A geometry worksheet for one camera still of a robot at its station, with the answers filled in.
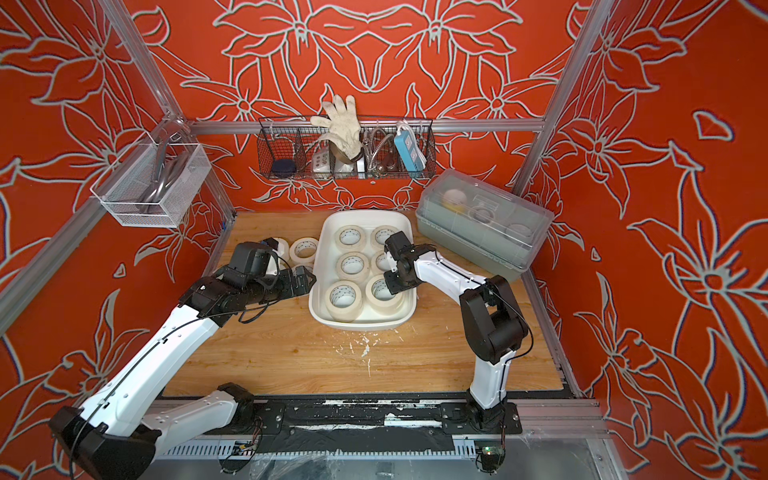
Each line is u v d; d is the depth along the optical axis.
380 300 0.88
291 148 1.00
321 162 0.94
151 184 0.77
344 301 0.94
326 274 1.00
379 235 1.10
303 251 1.05
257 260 0.55
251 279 0.55
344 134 0.90
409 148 0.87
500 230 0.88
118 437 0.39
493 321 0.48
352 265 1.03
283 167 0.98
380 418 0.74
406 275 0.68
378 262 1.01
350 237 1.10
